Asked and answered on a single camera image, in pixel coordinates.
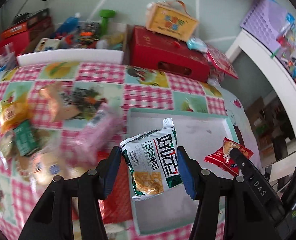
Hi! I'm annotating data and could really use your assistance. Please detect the green dumbbell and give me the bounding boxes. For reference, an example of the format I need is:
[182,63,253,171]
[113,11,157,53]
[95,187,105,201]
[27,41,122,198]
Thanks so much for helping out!
[100,9,116,36]

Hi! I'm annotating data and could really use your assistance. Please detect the purple plastic basket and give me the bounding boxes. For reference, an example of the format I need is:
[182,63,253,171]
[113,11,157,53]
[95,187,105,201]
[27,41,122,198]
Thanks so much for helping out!
[240,0,288,53]

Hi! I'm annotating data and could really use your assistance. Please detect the pink checkered tablecloth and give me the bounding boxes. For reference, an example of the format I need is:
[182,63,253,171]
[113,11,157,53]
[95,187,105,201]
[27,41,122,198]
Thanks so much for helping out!
[0,62,248,239]

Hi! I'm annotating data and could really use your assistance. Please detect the beige paper snack bag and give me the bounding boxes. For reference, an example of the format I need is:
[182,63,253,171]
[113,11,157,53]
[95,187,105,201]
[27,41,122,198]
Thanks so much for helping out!
[39,81,81,122]

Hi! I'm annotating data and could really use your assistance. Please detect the white foam board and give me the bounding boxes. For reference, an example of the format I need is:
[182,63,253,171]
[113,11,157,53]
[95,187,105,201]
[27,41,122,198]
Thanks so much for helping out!
[17,48,124,66]

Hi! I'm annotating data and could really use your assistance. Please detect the red patterned gift bag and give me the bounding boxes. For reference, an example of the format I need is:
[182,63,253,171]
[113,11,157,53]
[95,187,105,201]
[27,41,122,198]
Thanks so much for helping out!
[206,44,239,82]

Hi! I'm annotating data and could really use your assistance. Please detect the green snack box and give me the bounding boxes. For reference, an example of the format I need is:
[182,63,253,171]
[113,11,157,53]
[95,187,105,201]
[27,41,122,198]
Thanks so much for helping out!
[13,120,40,157]

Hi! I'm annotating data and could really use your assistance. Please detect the light blue face mask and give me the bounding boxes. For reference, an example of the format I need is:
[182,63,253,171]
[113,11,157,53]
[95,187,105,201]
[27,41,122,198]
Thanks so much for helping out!
[186,36,208,53]

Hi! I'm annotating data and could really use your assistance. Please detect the yellow bread packet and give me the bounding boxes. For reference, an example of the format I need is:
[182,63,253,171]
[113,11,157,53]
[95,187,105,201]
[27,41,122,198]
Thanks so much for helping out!
[0,92,33,134]

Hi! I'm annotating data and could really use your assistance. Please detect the clear wrapped bun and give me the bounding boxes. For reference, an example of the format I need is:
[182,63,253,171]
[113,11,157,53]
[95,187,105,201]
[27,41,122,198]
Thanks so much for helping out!
[15,139,69,186]

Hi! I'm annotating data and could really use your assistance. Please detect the orange red flat box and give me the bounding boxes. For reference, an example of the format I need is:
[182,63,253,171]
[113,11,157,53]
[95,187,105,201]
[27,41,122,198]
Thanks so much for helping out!
[0,22,30,56]

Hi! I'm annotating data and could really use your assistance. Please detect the red gift box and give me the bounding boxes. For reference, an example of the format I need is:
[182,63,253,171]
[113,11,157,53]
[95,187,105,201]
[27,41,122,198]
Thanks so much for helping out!
[129,25,210,82]

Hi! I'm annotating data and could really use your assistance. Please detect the teal rimmed white tray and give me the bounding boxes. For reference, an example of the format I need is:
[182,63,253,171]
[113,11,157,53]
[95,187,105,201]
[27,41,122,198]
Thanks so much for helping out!
[127,108,237,235]

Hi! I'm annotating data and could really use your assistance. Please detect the yellow carry box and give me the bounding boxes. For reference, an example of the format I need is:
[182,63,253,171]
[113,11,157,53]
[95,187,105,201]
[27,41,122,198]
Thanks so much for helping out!
[145,0,199,42]

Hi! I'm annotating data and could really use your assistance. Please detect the white green cracker packet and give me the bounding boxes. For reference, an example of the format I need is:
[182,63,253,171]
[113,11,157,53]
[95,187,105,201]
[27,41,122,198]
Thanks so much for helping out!
[120,118,183,201]

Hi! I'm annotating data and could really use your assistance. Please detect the small red snack packet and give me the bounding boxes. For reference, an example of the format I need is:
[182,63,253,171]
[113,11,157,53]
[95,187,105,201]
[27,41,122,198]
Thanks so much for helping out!
[204,138,253,177]

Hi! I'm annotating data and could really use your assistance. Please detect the pink snack package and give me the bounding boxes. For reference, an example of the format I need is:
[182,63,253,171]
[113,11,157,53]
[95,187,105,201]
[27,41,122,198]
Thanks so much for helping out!
[62,103,122,167]

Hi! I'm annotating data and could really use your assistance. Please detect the blue water bottle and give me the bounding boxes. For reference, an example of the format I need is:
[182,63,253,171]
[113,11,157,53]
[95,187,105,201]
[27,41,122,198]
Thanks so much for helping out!
[52,12,81,39]

